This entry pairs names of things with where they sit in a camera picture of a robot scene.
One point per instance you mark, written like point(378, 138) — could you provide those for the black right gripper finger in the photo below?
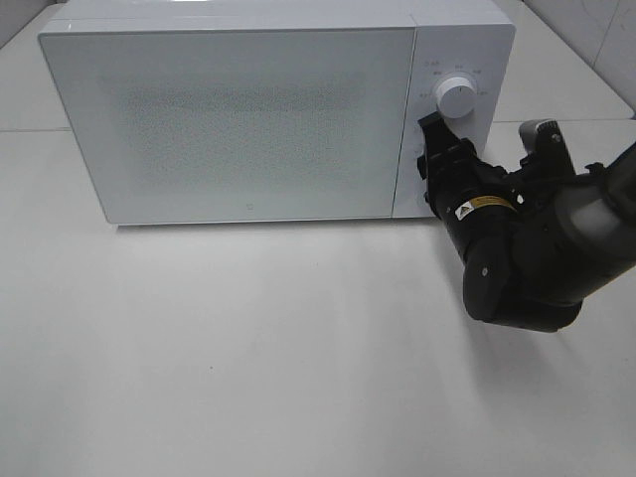
point(441, 143)
point(422, 168)

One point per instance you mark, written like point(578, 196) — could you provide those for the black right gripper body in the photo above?
point(474, 204)

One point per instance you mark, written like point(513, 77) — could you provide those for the white microwave door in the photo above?
point(185, 128)

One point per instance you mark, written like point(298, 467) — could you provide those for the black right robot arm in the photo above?
point(537, 241)

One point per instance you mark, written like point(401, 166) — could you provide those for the upper white microwave knob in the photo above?
point(455, 96)

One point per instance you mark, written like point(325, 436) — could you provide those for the white microwave oven body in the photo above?
point(449, 37)

